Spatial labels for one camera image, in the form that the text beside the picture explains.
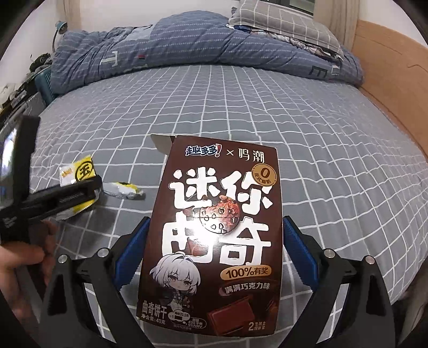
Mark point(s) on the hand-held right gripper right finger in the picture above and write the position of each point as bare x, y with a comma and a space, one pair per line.
301, 254

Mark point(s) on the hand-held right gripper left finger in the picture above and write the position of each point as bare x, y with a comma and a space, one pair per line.
133, 251

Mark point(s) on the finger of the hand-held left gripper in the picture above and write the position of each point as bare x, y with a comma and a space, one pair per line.
63, 207
67, 189

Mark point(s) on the yellow snack wrapper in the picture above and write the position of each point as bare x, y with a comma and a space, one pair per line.
82, 170

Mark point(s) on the brown cookie box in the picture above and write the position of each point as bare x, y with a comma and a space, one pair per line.
217, 200

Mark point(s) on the person's left hand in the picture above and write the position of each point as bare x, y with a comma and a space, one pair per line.
26, 267

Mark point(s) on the small crumpled snack wrapper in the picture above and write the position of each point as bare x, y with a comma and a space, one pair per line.
122, 190

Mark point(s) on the grey suitcase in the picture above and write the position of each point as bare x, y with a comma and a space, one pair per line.
30, 103

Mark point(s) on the teal suitcase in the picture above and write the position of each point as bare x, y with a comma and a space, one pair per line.
43, 87

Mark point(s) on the blue desk lamp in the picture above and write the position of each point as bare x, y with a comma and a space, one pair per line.
61, 25

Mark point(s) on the blue striped quilt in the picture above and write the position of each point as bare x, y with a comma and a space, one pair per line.
200, 43

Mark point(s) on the dark printed cloth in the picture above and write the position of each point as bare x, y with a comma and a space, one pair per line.
322, 53

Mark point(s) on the wooden headboard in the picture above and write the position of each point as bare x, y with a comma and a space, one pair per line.
394, 67

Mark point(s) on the grey checked pillow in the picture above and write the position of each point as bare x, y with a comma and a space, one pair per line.
284, 20

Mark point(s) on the beige curtain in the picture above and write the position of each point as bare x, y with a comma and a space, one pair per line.
341, 20

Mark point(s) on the dark framed window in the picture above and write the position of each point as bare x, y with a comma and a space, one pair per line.
301, 2

